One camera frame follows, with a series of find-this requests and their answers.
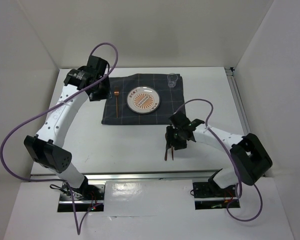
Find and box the aluminium frame rail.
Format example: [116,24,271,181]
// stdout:
[28,66,266,182]

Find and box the copper knife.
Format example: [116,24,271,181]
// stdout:
[171,147,174,161]

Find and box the dark grey checked cloth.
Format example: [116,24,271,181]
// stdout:
[101,73,185,126]

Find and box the patterned glass plate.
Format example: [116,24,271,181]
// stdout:
[126,86,161,115]

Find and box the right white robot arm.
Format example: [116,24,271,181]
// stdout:
[164,111,273,197]

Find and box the copper spoon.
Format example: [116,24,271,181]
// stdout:
[164,148,169,161]

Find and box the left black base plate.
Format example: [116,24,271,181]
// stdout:
[50,181,106,213]

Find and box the purple cable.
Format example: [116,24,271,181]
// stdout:
[174,98,264,223]
[0,42,119,236]

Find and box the copper fork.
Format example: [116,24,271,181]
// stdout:
[114,86,120,118]

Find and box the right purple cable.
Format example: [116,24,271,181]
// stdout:
[174,98,264,223]

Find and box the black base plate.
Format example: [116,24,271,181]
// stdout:
[190,182,240,210]
[50,181,106,213]

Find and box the clear plastic cup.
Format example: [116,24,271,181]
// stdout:
[167,73,179,88]

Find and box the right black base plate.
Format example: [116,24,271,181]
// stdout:
[190,182,240,210]

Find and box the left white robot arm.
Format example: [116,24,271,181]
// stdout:
[24,55,111,200]

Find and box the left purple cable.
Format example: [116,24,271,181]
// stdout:
[0,42,119,236]

